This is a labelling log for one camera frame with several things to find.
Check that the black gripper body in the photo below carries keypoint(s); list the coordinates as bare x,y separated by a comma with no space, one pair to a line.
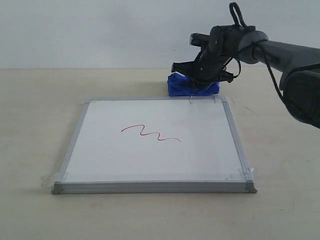
205,69

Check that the blue cloth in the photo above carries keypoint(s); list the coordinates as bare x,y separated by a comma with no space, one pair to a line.
179,85

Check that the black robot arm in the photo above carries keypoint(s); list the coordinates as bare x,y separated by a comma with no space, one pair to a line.
299,85

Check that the clear plastic pen tray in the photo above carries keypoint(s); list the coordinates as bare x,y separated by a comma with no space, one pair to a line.
204,100

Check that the red wavy marker line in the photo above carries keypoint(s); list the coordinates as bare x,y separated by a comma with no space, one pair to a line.
143,133

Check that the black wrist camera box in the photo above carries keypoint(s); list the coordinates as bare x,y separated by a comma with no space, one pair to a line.
199,40

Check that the white board with metal frame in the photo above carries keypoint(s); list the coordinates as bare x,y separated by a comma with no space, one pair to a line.
100,159

